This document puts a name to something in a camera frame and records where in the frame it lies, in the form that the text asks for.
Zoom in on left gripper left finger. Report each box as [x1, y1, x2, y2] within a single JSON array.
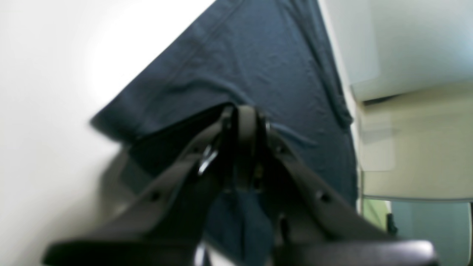
[[43, 106, 237, 266]]

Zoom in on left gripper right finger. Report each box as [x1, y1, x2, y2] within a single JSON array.
[[256, 110, 439, 266]]

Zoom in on dark long-sleeve T-shirt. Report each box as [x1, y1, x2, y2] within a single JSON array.
[[90, 0, 359, 266]]

